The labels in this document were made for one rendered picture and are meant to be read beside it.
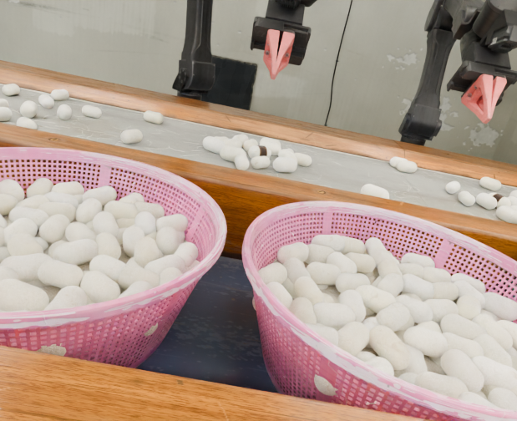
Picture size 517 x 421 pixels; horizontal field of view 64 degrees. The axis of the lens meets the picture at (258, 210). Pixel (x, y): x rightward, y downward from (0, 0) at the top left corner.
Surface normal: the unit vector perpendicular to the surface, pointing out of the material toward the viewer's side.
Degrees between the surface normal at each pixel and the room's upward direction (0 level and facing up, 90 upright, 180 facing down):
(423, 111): 69
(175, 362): 0
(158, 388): 0
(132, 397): 0
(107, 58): 90
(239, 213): 90
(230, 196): 90
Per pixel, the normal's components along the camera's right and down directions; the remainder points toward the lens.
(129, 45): 0.00, 0.39
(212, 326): 0.19, -0.90
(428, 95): -0.08, 0.01
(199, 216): -0.76, -0.25
